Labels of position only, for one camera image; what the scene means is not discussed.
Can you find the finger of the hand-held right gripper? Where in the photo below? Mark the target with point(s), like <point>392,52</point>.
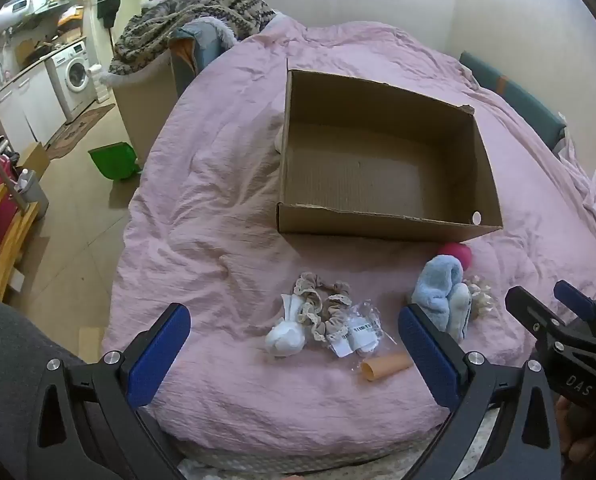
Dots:
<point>530,312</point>
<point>575,297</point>

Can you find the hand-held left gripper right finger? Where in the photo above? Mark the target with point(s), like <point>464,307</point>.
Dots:
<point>427,355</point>

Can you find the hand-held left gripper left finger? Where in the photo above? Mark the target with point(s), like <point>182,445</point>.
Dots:
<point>158,355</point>

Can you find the beige soft tube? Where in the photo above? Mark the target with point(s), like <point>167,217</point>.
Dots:
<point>385,367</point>

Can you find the cream lace scrunchie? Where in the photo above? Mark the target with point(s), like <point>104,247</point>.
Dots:
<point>481,297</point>

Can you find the white fluffy sock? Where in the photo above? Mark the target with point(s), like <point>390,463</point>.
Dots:
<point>460,312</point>

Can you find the light blue fluffy sock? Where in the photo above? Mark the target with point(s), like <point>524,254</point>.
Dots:
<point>437,290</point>

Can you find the clear bag of white socks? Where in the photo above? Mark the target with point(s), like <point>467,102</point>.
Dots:
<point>362,332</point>

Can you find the pink rubber duck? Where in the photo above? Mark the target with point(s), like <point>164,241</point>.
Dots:
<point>455,255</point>

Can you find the beige lace scrunchie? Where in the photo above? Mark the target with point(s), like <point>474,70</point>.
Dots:
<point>305,290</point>
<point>334,317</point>

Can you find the white sock bundle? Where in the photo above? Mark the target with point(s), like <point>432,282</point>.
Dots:
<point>285,337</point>

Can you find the person's right hand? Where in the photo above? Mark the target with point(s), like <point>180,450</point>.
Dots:
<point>575,435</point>

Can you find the dotted mattress sheet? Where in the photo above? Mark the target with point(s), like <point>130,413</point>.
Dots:
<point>328,462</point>

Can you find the person's grey trouser leg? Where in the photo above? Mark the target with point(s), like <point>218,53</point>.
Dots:
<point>8,360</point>

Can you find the pink bed blanket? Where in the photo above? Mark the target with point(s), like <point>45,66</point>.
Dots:
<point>218,200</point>

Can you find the wooden chair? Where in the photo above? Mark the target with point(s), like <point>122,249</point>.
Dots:
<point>8,250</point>

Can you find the teal headboard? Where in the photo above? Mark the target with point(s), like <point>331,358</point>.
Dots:
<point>522,105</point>

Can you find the green dustpan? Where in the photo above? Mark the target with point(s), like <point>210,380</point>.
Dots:
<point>113,160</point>

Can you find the grey bin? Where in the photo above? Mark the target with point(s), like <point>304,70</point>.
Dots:
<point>33,197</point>

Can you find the small brown cardboard box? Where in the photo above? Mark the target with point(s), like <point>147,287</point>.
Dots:
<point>35,157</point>

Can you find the brown patterned rug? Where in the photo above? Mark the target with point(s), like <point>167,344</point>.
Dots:
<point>80,127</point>

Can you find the beige storage box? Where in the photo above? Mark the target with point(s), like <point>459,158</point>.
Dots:
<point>145,110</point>

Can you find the white canister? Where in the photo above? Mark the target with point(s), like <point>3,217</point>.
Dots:
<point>98,82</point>

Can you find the white kitchen cabinet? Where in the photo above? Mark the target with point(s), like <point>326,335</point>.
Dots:
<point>28,105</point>

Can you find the white washing machine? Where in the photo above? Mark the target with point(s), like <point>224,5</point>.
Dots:
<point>73,75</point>

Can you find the blue fleece-lined cloth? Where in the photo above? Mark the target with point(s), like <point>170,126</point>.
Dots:
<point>205,45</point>

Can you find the striped knit blanket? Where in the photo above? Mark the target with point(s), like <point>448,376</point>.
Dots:
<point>178,15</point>

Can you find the black hanging bag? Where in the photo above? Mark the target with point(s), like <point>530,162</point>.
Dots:
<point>109,5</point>

